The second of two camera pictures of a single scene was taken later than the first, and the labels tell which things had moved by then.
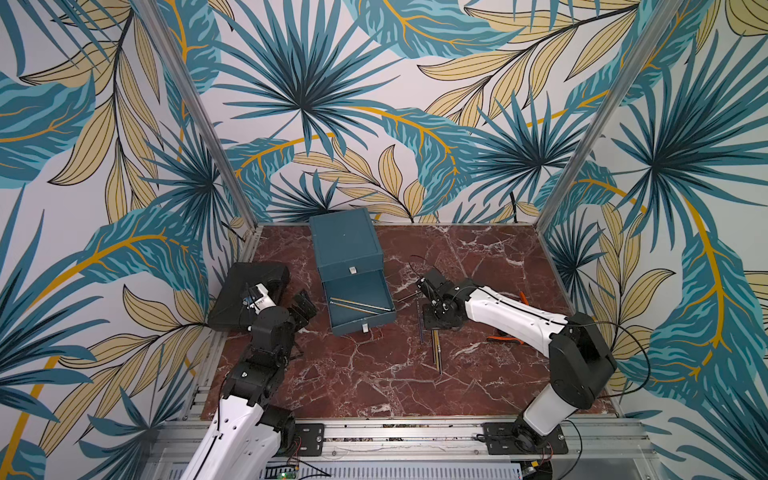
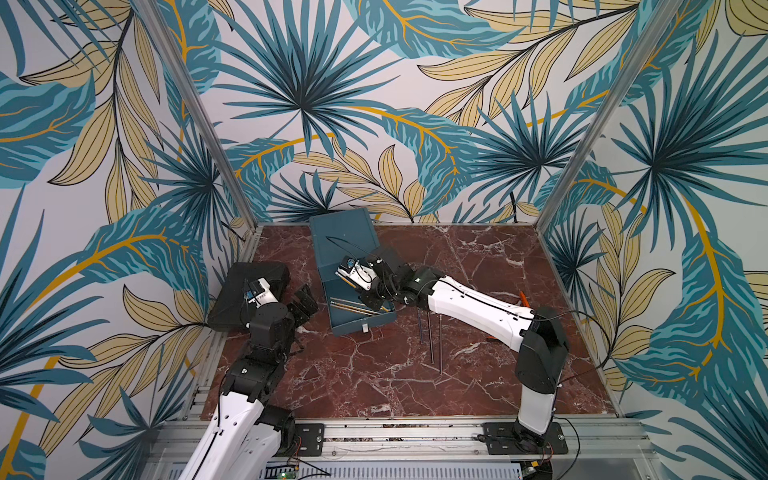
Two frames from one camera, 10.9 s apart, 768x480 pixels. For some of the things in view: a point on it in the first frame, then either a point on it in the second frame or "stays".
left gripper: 301,320 stays
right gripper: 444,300 → 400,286
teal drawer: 358,303 stays
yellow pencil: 354,307 stays
